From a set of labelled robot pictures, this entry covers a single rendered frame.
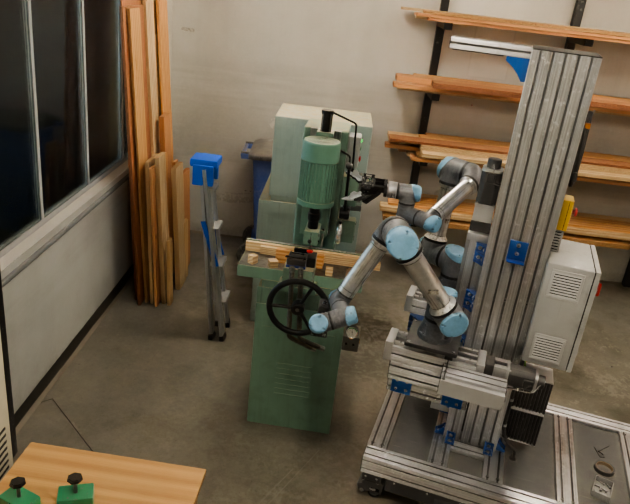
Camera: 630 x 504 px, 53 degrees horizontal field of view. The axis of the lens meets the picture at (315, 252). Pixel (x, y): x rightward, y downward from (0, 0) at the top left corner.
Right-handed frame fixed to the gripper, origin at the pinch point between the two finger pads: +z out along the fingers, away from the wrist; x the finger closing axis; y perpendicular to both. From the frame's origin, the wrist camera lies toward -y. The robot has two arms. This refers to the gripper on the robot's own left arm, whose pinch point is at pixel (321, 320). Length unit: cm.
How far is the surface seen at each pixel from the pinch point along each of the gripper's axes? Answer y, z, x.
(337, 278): -21.0, 15.5, 4.0
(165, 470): 61, -52, -45
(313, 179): -63, 0, -13
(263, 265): -22.4, 17.4, -31.9
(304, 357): 18.4, 38.0, -7.3
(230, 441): 65, 46, -39
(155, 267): -22, 135, -120
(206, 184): -70, 73, -80
